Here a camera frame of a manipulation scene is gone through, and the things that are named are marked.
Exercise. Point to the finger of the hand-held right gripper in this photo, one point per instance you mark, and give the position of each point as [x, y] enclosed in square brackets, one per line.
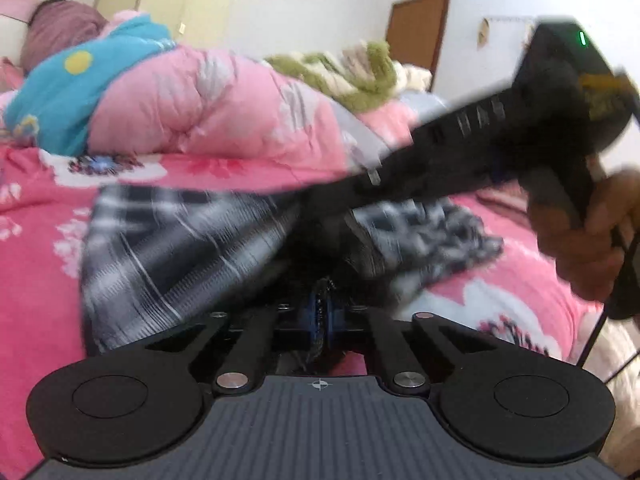
[340, 200]

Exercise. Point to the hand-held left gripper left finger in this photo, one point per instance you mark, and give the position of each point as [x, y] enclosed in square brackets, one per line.
[314, 312]

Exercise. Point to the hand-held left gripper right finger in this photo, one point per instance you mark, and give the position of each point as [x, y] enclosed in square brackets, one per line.
[334, 317]

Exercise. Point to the black white plaid pants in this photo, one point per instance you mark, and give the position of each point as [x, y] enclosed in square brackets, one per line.
[175, 250]

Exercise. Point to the person's right hand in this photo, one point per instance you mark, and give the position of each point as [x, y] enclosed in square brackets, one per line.
[580, 260]

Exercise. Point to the green cream fleece blanket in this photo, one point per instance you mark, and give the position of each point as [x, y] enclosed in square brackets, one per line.
[360, 85]

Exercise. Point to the pink floral duvet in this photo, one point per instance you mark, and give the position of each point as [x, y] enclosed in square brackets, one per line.
[225, 110]

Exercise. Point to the brown wooden door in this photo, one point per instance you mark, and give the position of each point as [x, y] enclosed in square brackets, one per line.
[415, 30]

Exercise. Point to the pink floral bed blanket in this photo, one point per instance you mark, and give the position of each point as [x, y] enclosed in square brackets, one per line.
[30, 285]

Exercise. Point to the person's beige fleece clothing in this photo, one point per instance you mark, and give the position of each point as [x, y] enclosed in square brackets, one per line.
[625, 410]

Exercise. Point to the pink pillow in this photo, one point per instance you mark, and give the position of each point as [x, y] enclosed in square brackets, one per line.
[10, 75]

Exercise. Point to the white pink padded headboard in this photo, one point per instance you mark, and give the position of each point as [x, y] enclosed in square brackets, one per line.
[10, 35]

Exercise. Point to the beige wall hook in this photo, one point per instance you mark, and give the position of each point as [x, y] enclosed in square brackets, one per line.
[482, 32]

